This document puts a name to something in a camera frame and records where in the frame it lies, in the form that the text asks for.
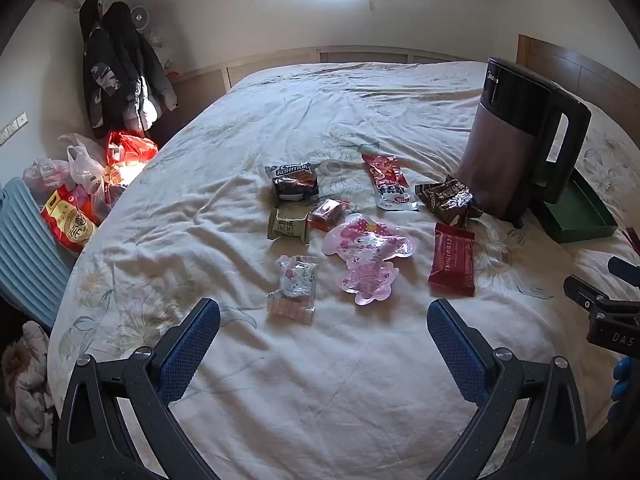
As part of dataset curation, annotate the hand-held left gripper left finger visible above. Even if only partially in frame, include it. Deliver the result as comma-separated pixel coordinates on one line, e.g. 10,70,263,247
56,298,222,480

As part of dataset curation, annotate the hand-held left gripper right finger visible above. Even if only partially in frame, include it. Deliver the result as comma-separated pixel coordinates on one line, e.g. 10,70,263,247
426,298,588,480

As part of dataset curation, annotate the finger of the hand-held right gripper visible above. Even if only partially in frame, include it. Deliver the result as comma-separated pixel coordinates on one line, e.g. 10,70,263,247
563,275,609,319
607,256,640,289

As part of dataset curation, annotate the green cardboard tray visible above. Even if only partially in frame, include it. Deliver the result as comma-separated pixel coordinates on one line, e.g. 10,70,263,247
532,167,618,245

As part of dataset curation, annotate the dark red bar packet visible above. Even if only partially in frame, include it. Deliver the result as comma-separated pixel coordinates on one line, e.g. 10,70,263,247
428,222,476,297

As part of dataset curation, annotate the clear cartoon wafer packet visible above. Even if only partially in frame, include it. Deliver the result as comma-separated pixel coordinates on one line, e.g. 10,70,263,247
266,255,320,326

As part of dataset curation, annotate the pink cartoon shaped pouch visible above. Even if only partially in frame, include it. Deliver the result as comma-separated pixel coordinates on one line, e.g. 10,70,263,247
321,213,420,306

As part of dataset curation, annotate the brown crinkled snack packet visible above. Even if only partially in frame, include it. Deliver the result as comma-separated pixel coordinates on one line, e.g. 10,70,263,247
415,175,483,228

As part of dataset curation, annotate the beige and green packet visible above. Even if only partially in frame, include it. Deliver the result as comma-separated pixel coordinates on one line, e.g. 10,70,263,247
266,208,311,244

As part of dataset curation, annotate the long red and white packet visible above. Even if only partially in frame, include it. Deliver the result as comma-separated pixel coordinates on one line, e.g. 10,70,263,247
361,153,420,211

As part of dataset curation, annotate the small red candy packet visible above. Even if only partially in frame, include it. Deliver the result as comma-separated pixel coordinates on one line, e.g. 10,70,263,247
308,198,351,232

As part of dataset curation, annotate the blue cookie packet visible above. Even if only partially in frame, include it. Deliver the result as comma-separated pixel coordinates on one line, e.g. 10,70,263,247
264,161,320,204

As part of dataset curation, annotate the person's right hand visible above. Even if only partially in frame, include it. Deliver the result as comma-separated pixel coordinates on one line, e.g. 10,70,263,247
612,355,640,402

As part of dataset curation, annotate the floral white bed quilt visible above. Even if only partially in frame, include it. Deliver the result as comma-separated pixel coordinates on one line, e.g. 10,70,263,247
47,61,640,480

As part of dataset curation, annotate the beige fur coat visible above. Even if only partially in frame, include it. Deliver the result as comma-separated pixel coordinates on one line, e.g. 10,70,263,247
2,320,57,451

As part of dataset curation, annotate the black and brown electric kettle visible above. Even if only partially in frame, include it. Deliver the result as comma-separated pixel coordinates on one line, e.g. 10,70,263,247
457,56,592,228

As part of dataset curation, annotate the red and yellow bag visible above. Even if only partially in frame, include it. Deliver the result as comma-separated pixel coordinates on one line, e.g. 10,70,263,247
41,185,98,253

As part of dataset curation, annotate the light blue ribbed panel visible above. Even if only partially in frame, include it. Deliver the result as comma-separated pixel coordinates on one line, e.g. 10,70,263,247
0,177,76,331

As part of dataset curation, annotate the wooden headboard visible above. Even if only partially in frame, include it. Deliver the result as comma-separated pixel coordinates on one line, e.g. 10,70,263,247
516,34,640,121

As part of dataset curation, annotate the white plastic bag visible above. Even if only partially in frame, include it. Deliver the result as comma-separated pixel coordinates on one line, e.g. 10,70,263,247
59,133,108,196

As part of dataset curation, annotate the pink translucent plastic bag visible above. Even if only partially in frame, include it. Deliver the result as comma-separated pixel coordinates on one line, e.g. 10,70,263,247
22,159,71,192

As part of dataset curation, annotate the black and grey jacket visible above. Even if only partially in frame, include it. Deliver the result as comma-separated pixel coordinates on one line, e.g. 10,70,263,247
102,1,179,136

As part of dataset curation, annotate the white hanging bag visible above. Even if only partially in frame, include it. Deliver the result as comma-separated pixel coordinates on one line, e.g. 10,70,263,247
147,27,181,78

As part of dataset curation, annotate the white wall switch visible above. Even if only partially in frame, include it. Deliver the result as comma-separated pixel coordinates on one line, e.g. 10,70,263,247
0,114,28,143

